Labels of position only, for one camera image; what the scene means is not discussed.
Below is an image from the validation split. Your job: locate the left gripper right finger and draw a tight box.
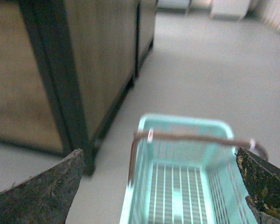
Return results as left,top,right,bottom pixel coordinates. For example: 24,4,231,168
236,147,280,224

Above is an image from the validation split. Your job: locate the black framed display stand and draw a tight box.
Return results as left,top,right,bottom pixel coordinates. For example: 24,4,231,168
0,0,157,176

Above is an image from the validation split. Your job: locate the brown basket handle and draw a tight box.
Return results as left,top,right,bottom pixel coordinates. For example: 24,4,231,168
127,130,268,186

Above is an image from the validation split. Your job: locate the light blue plastic basket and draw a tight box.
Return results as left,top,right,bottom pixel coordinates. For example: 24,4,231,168
120,114,256,224

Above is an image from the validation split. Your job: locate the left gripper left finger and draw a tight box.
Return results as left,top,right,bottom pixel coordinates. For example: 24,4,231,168
0,149,85,224

